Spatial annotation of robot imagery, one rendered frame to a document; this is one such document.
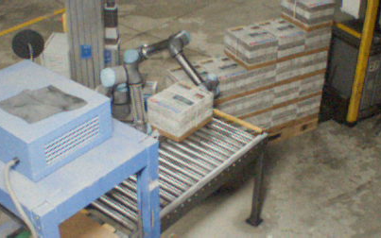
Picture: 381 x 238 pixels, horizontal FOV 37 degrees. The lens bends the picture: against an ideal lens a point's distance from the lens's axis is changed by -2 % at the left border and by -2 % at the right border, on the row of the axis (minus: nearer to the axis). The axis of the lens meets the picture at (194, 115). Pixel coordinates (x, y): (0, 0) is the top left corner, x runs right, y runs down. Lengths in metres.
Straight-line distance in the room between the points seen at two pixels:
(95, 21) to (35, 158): 1.87
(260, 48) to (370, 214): 1.59
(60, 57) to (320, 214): 2.31
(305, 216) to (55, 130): 2.70
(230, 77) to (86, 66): 1.18
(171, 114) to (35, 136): 1.64
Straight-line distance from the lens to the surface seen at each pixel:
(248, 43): 4.70
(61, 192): 2.36
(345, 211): 4.75
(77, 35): 4.15
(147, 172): 2.65
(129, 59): 4.50
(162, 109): 3.86
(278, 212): 4.63
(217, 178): 3.65
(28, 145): 2.32
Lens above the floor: 3.03
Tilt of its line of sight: 32 degrees down
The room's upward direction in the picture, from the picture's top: 1 degrees clockwise
